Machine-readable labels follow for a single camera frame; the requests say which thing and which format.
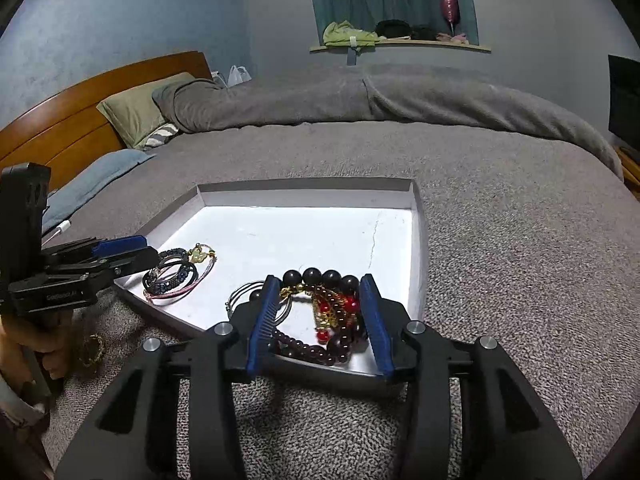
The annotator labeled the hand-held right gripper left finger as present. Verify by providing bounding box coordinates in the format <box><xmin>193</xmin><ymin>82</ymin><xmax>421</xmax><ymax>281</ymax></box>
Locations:
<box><xmin>55</xmin><ymin>274</ymin><xmax>281</xmax><ymax>480</ymax></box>

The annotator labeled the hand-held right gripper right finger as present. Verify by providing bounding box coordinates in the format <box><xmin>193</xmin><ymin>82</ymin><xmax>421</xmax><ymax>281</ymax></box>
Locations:
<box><xmin>359</xmin><ymin>273</ymin><xmax>583</xmax><ymax>480</ymax></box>

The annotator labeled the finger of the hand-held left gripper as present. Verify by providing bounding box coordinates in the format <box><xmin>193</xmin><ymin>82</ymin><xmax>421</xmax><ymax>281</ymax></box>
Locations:
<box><xmin>47</xmin><ymin>246</ymin><xmax>160</xmax><ymax>283</ymax></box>
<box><xmin>42</xmin><ymin>235</ymin><xmax>148</xmax><ymax>266</ymax></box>

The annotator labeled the thin silver bangle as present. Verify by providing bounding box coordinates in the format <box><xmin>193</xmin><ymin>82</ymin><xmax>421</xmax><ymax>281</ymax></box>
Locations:
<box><xmin>227</xmin><ymin>282</ymin><xmax>293</xmax><ymax>328</ymax></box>

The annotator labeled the small dark bead bracelet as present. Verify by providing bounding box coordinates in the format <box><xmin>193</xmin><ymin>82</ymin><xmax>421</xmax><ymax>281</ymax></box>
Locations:
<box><xmin>270</xmin><ymin>285</ymin><xmax>371</xmax><ymax>366</ymax></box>

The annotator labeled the blue bead bracelet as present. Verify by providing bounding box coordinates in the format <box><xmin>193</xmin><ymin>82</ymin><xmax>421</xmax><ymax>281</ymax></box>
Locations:
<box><xmin>142</xmin><ymin>247</ymin><xmax>198</xmax><ymax>296</ymax></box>

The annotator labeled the red and gold bracelet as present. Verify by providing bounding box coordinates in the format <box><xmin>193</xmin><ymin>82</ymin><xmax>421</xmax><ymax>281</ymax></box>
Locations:
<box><xmin>280</xmin><ymin>282</ymin><xmax>361</xmax><ymax>343</ymax></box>

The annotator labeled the pink cord bracelet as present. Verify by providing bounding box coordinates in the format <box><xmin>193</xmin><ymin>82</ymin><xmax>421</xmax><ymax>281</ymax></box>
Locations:
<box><xmin>144</xmin><ymin>257</ymin><xmax>218</xmax><ymax>302</ymax></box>

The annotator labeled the black hair tie with charm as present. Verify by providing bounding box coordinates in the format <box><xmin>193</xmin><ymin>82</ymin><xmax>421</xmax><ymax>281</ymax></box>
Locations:
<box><xmin>160</xmin><ymin>244</ymin><xmax>218</xmax><ymax>273</ymax></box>

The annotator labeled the large black bead bracelet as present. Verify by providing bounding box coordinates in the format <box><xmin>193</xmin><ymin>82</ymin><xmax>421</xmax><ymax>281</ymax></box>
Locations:
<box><xmin>248</xmin><ymin>267</ymin><xmax>361</xmax><ymax>361</ymax></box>

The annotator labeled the grey shallow box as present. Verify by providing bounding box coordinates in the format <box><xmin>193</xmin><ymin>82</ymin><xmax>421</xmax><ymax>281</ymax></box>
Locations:
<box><xmin>114</xmin><ymin>177</ymin><xmax>429</xmax><ymax>395</ymax></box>

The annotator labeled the gold link bracelet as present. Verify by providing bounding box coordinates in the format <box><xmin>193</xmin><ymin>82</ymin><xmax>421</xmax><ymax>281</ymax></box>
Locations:
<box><xmin>75</xmin><ymin>334</ymin><xmax>107</xmax><ymax>374</ymax></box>

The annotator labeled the person's left forearm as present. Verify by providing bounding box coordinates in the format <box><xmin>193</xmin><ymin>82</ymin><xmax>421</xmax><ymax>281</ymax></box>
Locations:
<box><xmin>0</xmin><ymin>375</ymin><xmax>51</xmax><ymax>480</ymax></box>

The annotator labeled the person's left hand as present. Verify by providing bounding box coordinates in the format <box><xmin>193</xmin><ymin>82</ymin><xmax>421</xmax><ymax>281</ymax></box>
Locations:
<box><xmin>0</xmin><ymin>310</ymin><xmax>76</xmax><ymax>386</ymax></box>

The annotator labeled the blue blanket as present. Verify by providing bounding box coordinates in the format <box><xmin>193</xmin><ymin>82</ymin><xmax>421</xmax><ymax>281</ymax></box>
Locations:
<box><xmin>40</xmin><ymin>149</ymin><xmax>156</xmax><ymax>236</ymax></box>

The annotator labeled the wooden headboard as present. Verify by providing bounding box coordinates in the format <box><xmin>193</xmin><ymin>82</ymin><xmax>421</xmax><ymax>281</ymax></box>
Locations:
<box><xmin>0</xmin><ymin>51</ymin><xmax>213</xmax><ymax>193</ymax></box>

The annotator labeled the striped pillow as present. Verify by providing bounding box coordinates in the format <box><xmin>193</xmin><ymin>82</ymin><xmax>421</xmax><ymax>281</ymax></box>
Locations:
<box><xmin>142</xmin><ymin>122</ymin><xmax>180</xmax><ymax>151</ymax></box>

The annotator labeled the olive pillow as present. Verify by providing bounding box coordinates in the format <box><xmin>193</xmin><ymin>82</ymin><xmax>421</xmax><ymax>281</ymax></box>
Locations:
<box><xmin>96</xmin><ymin>72</ymin><xmax>196</xmax><ymax>150</ymax></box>

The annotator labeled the grey duvet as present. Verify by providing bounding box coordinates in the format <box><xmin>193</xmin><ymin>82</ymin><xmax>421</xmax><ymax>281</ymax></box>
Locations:
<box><xmin>152</xmin><ymin>65</ymin><xmax>623</xmax><ymax>181</ymax></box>

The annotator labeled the windowsill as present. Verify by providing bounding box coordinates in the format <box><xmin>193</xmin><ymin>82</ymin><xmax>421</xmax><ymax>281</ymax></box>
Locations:
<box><xmin>309</xmin><ymin>40</ymin><xmax>492</xmax><ymax>54</ymax></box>

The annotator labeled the green cloth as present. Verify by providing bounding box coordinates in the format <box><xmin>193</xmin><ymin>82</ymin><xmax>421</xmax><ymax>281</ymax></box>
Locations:
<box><xmin>322</xmin><ymin>21</ymin><xmax>380</xmax><ymax>51</ymax></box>

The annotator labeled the black cloth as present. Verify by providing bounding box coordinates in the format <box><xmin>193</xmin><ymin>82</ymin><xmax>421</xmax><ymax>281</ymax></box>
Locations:
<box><xmin>375</xmin><ymin>19</ymin><xmax>441</xmax><ymax>41</ymax></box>

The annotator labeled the wooden television stand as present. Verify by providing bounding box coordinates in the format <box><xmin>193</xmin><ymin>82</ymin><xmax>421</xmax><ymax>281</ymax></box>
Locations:
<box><xmin>612</xmin><ymin>144</ymin><xmax>640</xmax><ymax>201</ymax></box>

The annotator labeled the pink balloon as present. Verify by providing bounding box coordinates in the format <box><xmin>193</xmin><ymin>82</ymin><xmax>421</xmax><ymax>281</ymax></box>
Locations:
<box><xmin>440</xmin><ymin>0</ymin><xmax>458</xmax><ymax>36</ymax></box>

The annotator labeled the black television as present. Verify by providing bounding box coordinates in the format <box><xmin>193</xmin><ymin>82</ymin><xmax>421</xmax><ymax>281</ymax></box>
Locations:
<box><xmin>607</xmin><ymin>54</ymin><xmax>640</xmax><ymax>151</ymax></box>

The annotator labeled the white charging cable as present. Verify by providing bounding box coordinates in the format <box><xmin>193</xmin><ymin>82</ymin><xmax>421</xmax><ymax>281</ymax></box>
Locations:
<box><xmin>42</xmin><ymin>220</ymin><xmax>71</xmax><ymax>248</ymax></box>

